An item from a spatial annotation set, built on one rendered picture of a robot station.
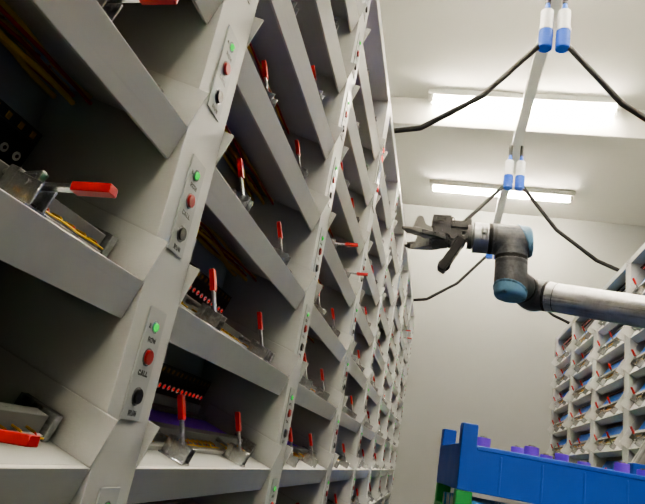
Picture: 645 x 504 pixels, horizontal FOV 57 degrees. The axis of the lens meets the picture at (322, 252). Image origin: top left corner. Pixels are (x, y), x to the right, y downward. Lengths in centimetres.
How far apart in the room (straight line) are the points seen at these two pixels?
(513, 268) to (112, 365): 127
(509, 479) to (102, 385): 49
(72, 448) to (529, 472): 52
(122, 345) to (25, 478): 16
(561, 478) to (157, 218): 57
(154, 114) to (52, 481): 37
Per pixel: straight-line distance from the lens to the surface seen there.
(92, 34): 59
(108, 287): 62
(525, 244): 176
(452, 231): 178
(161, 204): 69
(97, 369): 66
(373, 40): 211
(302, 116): 141
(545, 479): 82
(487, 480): 80
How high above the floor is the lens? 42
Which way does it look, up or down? 18 degrees up
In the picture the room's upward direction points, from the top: 11 degrees clockwise
